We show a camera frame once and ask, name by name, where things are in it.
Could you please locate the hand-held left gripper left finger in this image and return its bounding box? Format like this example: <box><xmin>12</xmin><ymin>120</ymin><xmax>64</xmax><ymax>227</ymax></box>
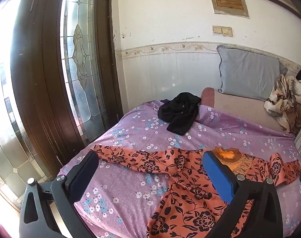
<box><xmin>18</xmin><ymin>151</ymin><xmax>100</xmax><ymax>238</ymax></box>

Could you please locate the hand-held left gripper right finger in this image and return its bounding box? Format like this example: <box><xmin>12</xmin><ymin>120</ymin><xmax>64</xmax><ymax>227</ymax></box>
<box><xmin>203</xmin><ymin>150</ymin><xmax>283</xmax><ymax>238</ymax></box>

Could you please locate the orange floral garment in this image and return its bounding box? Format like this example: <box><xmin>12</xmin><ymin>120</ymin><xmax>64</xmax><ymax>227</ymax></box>
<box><xmin>90</xmin><ymin>145</ymin><xmax>301</xmax><ymax>238</ymax></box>

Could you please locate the purple floral bedsheet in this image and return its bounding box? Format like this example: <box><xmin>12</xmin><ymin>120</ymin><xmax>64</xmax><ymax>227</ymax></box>
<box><xmin>59</xmin><ymin>100</ymin><xmax>301</xmax><ymax>238</ymax></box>

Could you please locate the beige mattress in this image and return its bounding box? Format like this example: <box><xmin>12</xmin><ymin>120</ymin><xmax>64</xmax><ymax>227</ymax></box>
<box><xmin>200</xmin><ymin>87</ymin><xmax>298</xmax><ymax>135</ymax></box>

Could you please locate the black garment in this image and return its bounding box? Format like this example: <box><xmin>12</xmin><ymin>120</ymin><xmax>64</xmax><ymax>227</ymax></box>
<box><xmin>157</xmin><ymin>92</ymin><xmax>202</xmax><ymax>136</ymax></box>

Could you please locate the wooden door with stained glass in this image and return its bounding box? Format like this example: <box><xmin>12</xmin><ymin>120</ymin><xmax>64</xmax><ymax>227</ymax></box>
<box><xmin>0</xmin><ymin>0</ymin><xmax>124</xmax><ymax>214</ymax></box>

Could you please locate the beige brown patterned blanket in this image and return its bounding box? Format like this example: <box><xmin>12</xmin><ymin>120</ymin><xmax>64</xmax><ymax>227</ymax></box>
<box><xmin>264</xmin><ymin>74</ymin><xmax>301</xmax><ymax>135</ymax></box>

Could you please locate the grey pillow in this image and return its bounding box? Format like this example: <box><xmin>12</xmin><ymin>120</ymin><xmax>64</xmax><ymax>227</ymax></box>
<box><xmin>217</xmin><ymin>45</ymin><xmax>288</xmax><ymax>102</ymax></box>

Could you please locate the wall plaque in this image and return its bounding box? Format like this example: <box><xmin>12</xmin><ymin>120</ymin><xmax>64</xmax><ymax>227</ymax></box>
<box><xmin>209</xmin><ymin>0</ymin><xmax>250</xmax><ymax>18</ymax></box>

